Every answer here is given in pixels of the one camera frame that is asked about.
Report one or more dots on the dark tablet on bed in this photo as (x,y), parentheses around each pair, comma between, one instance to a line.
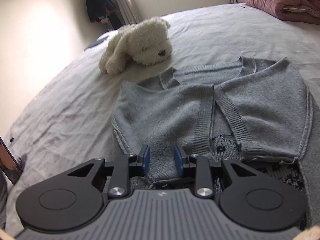
(97,42)

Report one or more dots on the grey knitted cat sweater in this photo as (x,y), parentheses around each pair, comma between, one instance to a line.
(256,111)

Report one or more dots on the white plush dog toy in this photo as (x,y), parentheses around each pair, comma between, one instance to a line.
(146,43)

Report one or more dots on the grey curtain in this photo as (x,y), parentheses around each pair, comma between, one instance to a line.
(129,11)

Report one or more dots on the grey bed sheet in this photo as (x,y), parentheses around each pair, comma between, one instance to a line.
(69,122)

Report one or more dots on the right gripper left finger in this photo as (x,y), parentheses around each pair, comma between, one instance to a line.
(124,168)

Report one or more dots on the smartphone on stand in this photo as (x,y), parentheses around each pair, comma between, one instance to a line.
(9,165)

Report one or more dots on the dark hanging clothes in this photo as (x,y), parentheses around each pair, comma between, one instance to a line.
(104,12)

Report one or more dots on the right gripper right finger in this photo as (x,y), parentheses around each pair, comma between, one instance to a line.
(197,167)

